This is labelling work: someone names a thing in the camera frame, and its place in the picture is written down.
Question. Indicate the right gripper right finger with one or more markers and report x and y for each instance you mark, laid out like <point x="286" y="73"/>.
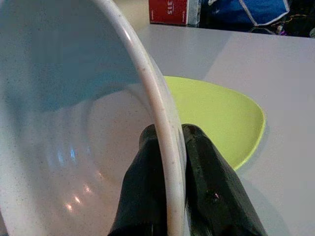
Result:
<point x="211" y="186"/>

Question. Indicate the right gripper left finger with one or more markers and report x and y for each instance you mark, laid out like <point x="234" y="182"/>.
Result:
<point x="142" y="186"/>

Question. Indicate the white ridged bowl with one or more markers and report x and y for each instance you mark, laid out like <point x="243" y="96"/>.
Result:
<point x="61" y="123"/>

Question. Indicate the lime green plate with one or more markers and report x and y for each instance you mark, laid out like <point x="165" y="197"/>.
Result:
<point x="216" y="118"/>

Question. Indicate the white dining table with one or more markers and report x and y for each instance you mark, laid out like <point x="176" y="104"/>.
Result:
<point x="283" y="98"/>

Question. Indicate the red cardboard box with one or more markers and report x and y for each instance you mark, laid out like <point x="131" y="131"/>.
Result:
<point x="167" y="12"/>

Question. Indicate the blue bag white trim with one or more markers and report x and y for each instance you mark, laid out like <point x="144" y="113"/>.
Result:
<point x="258" y="9"/>

